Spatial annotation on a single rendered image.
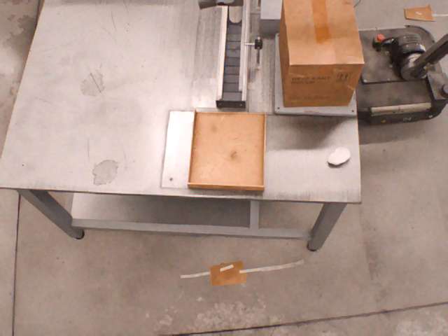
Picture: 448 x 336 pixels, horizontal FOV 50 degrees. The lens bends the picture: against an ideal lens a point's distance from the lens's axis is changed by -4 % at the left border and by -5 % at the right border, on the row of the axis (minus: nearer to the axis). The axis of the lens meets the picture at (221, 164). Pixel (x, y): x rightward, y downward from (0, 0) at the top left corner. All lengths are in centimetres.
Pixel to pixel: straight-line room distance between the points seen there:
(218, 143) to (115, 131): 38
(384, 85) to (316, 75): 108
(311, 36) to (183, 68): 54
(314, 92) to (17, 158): 111
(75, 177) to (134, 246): 83
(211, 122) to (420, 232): 133
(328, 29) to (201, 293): 140
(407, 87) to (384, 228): 75
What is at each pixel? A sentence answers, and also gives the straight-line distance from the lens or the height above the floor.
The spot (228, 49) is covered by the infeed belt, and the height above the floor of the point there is 88.
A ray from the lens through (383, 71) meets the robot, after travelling 272.
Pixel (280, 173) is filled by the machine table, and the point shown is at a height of 83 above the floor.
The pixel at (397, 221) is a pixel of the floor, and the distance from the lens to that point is 265.
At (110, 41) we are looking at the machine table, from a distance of 209.
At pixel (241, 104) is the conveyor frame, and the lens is 181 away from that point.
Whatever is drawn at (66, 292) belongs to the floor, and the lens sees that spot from 260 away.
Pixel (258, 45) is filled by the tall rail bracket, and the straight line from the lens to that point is 182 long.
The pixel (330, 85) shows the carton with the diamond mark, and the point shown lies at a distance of 172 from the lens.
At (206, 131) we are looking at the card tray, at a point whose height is 83.
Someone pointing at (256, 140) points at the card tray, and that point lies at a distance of 177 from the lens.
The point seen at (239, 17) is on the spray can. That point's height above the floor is 91.
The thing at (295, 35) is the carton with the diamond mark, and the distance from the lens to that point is 166.
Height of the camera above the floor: 242
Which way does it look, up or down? 66 degrees down
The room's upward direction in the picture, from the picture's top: 6 degrees counter-clockwise
